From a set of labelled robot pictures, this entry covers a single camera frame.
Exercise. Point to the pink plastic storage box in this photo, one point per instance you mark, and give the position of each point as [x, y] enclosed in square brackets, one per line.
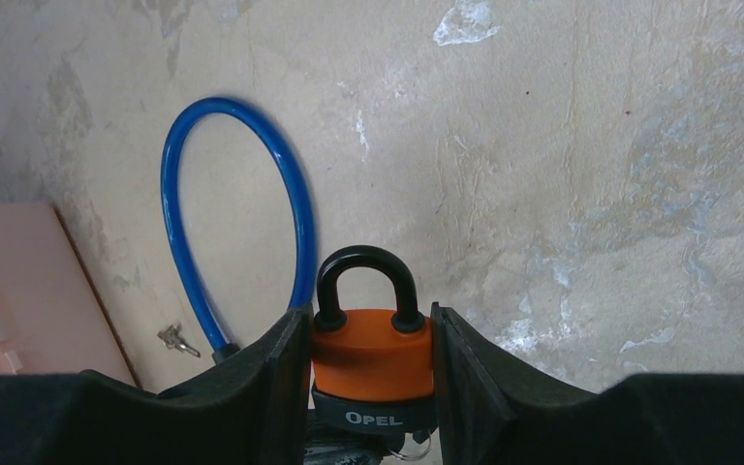
[50, 320]

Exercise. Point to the blue cable lock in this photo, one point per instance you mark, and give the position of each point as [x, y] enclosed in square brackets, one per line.
[301, 203]

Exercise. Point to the small silver keys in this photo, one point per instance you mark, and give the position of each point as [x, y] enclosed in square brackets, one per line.
[173, 340]

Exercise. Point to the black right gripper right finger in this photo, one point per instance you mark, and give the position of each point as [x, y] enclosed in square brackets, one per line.
[494, 408]

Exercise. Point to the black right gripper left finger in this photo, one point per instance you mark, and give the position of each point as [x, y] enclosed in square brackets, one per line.
[249, 409]

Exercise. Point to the orange black padlock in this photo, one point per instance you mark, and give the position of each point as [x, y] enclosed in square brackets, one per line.
[373, 368]

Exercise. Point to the black-headed key bunch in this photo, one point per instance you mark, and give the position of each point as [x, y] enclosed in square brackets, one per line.
[327, 445]

